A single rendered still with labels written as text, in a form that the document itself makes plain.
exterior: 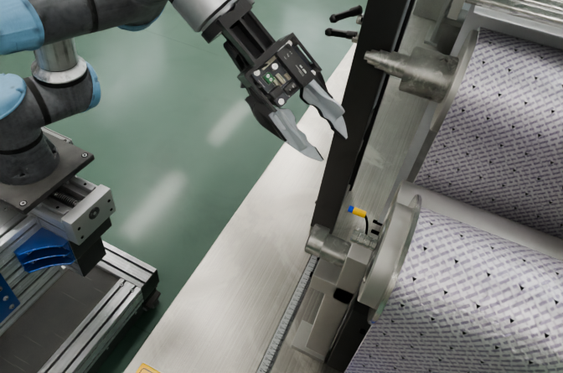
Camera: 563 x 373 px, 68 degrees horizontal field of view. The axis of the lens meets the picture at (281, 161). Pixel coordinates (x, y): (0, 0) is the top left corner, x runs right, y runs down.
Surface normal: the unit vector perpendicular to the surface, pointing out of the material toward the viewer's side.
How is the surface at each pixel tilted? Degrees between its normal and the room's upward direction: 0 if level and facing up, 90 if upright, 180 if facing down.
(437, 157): 92
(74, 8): 75
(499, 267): 9
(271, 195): 0
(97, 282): 0
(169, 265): 0
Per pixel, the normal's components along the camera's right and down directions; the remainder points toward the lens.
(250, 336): 0.11, -0.71
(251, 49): 0.22, 0.17
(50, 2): 0.63, 0.05
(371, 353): -0.41, 0.60
